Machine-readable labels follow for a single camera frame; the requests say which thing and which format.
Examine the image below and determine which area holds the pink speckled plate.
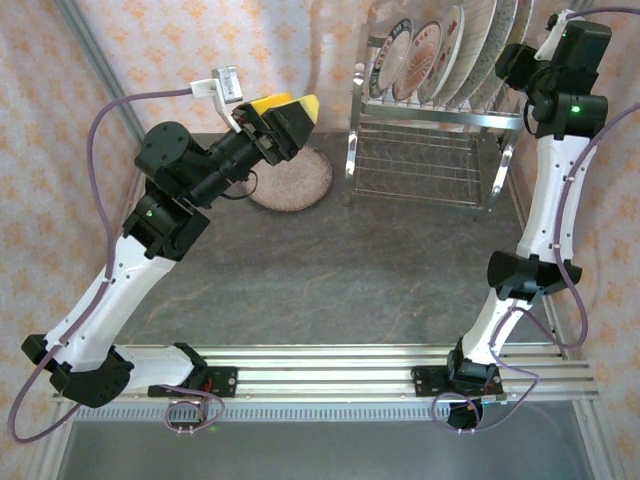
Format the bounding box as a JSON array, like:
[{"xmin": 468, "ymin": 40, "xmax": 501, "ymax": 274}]
[{"xmin": 246, "ymin": 142, "xmax": 334, "ymax": 212}]

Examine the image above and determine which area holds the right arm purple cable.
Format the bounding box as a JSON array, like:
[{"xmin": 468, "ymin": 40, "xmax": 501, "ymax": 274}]
[{"xmin": 432, "ymin": 4, "xmax": 640, "ymax": 434}]

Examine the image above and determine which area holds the aluminium frame post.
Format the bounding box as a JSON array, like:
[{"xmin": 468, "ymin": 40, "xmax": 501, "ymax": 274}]
[{"xmin": 52, "ymin": 0, "xmax": 154, "ymax": 149}]

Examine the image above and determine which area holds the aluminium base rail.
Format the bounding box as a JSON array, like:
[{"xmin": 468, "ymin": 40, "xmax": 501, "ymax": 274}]
[{"xmin": 52, "ymin": 344, "xmax": 599, "ymax": 401}]

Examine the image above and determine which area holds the grey metal panel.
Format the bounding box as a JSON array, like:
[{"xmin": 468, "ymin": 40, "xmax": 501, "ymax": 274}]
[{"xmin": 54, "ymin": 419, "xmax": 596, "ymax": 480}]

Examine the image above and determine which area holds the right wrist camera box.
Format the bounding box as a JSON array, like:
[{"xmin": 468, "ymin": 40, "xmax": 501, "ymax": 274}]
[{"xmin": 533, "ymin": 8, "xmax": 586, "ymax": 62}]

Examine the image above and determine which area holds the white plate with grey lines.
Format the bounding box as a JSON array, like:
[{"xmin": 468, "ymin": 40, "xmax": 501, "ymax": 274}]
[{"xmin": 444, "ymin": 0, "xmax": 499, "ymax": 109}]

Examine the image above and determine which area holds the beige speckled plate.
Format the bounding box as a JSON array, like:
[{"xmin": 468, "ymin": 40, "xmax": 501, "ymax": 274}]
[{"xmin": 509, "ymin": 0, "xmax": 536, "ymax": 49}]

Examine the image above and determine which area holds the slotted grey cable duct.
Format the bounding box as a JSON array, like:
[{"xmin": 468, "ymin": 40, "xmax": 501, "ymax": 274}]
[{"xmin": 69, "ymin": 403, "xmax": 581, "ymax": 422}]

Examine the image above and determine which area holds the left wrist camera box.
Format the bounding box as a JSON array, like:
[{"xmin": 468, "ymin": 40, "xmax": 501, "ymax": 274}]
[{"xmin": 191, "ymin": 66, "xmax": 245, "ymax": 132}]

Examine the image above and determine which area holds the blue speckled plate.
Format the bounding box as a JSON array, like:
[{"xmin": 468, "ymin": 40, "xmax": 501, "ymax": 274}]
[{"xmin": 469, "ymin": 0, "xmax": 520, "ymax": 109}]

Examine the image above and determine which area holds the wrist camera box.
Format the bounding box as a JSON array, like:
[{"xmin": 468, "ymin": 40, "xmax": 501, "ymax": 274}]
[
  {"xmin": 533, "ymin": 8, "xmax": 586, "ymax": 62},
  {"xmin": 191, "ymin": 66, "xmax": 245, "ymax": 132}
]

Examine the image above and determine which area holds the steel dish rack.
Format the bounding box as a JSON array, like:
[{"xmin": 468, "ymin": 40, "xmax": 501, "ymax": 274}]
[{"xmin": 343, "ymin": 37, "xmax": 526, "ymax": 214}]

